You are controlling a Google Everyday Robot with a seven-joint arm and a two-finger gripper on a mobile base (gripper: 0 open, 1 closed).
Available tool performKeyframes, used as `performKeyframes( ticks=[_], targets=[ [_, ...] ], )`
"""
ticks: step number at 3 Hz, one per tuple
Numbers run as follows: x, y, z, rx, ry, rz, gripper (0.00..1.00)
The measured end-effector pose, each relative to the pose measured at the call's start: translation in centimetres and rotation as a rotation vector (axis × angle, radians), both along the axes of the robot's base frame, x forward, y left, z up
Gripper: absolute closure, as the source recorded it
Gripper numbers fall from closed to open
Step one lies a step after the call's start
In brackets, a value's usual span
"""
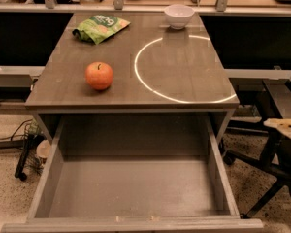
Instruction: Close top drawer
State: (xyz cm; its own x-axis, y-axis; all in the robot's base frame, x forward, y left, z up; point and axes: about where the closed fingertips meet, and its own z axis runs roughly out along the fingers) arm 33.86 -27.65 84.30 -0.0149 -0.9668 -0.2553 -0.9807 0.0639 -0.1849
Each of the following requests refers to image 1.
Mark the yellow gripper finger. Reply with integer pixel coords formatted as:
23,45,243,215
263,118,291,139

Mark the grey top drawer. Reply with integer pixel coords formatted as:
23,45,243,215
0,115,263,233

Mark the grey drawer cabinet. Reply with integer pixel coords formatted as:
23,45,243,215
25,12,239,136

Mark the black office chair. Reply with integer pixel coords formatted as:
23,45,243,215
223,80,291,219

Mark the white bowl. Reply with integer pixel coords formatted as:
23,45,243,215
164,4,195,29

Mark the red apple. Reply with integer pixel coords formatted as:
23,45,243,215
85,62,113,90

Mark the green snack bag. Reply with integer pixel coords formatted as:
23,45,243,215
73,15,130,45

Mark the paper cup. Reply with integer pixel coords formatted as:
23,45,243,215
36,140,51,162

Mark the black wire basket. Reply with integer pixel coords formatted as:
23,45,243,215
15,119,45,181

